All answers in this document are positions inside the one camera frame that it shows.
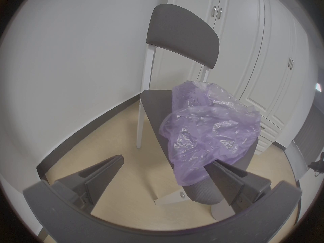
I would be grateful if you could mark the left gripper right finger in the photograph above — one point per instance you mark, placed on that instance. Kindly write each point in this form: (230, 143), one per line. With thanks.
(235, 186)

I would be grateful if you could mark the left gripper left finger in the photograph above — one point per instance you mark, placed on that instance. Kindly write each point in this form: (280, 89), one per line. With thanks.
(96, 183)

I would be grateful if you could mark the purple plastic bag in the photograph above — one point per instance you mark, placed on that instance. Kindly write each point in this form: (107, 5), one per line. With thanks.
(207, 130)

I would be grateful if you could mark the square ceiling light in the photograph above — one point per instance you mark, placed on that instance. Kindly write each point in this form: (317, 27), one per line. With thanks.
(319, 87)

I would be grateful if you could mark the white wardrobe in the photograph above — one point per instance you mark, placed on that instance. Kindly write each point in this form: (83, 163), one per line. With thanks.
(268, 47)

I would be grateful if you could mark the white chair grey cushions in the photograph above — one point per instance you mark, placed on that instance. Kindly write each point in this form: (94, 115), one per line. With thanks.
(177, 32)

